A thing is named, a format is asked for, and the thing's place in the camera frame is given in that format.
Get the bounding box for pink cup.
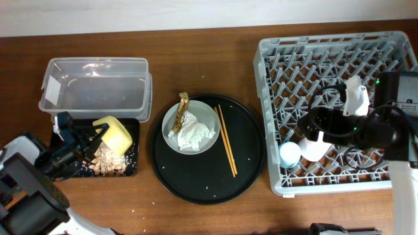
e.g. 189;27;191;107
298;131;332;162

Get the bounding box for round black tray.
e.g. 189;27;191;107
150;94;266;205

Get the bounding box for black rectangular tray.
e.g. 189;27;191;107
44;117;141;179

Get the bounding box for grey dishwasher rack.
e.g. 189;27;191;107
253;31;417;197

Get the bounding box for wooden chopstick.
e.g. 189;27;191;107
217;105;238;175
214;107;236;178

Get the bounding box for yellow bowl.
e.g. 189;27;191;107
93;116;133;155

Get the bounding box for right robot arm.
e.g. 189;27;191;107
297;72;417;234

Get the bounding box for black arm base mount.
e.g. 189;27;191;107
308;223;383;235

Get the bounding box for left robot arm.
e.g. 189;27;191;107
1;124;117;235

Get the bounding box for clear plastic bin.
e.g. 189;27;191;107
39;57;153;122

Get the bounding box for gold foil wrapper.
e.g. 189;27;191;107
172;92;189;134

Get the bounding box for crumpled white napkin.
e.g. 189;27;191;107
167;111;216;152

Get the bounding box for grey plate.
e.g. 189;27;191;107
161;100;220;155

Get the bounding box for wooden chopstick lower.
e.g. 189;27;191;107
214;107;236;178

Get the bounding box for food scraps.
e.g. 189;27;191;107
88;142;127;176

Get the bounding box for blue cup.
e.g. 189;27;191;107
278;142;301;168

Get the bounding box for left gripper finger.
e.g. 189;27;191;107
83;137;102;163
78;123;110;140

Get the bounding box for wooden chopstick upper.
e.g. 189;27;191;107
217;105;238;175

